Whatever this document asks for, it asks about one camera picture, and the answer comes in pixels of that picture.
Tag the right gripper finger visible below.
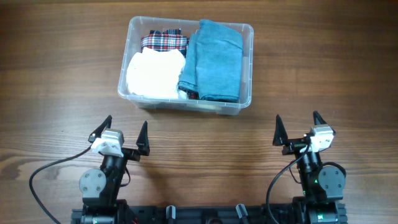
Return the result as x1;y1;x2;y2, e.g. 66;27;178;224
313;111;327;125
272;114;289;146

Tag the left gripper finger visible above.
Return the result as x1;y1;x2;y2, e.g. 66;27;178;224
88;115;112;143
136;121;150;156

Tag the white cloth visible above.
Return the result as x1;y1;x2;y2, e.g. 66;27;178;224
126;47;185;99

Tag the clear plastic storage container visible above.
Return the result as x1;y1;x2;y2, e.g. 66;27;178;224
118;16;254;115

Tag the blue towel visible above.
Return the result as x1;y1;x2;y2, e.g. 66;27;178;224
178;19;244;103

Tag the plaid cloth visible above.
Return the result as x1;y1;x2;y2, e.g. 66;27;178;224
141;29;199;100

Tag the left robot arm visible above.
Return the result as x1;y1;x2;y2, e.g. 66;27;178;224
71;116;150;224

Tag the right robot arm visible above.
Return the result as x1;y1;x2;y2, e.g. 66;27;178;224
266;111;348;223

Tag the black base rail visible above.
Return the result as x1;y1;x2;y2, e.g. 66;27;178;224
70;203;348;224

